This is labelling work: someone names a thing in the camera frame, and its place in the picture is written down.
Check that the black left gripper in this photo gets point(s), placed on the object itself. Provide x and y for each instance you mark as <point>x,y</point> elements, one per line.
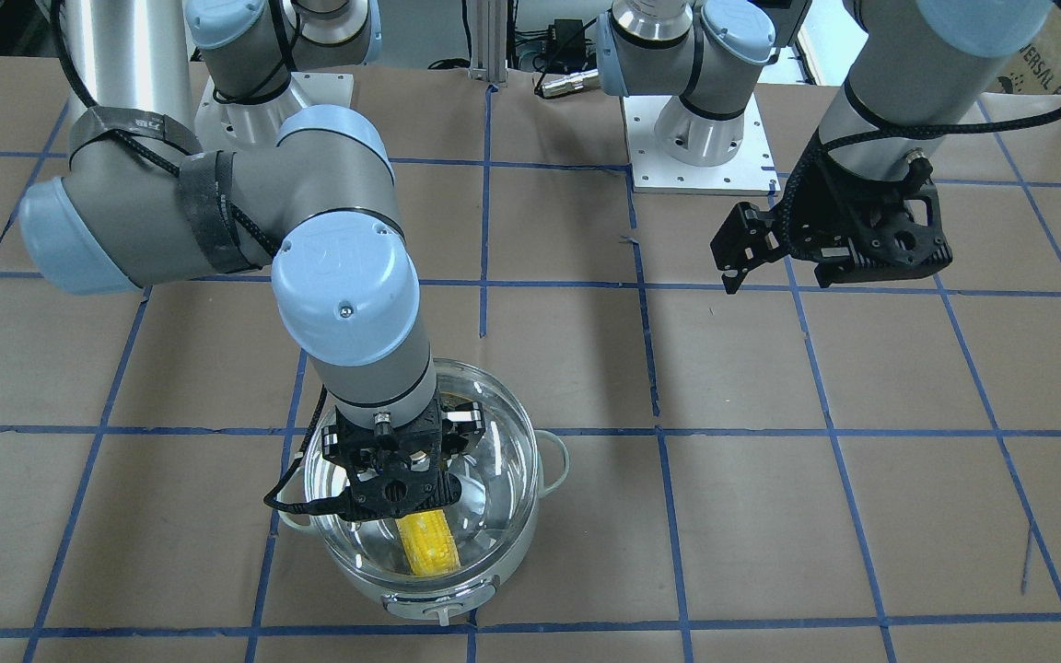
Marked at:
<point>823,214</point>

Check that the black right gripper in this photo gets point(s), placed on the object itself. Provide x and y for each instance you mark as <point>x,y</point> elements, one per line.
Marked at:
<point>466,424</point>

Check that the yellow corn cob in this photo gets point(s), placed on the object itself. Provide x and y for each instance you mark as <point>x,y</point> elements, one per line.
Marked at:
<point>428,543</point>

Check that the glass pot lid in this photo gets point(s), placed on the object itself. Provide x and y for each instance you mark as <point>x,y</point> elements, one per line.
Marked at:
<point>492,523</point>

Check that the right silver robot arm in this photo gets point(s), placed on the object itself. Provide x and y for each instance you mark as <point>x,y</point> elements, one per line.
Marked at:
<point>195,153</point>

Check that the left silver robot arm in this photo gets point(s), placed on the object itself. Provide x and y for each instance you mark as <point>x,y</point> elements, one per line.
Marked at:
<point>916,69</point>

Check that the cardboard box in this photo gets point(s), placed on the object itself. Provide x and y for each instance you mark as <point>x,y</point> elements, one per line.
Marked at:
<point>1046,60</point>

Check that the steel pot with green handles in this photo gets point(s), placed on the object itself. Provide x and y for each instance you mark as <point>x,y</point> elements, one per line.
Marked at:
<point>322,478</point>

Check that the silver cable connector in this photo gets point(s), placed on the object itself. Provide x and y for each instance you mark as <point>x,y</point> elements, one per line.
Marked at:
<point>573,83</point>

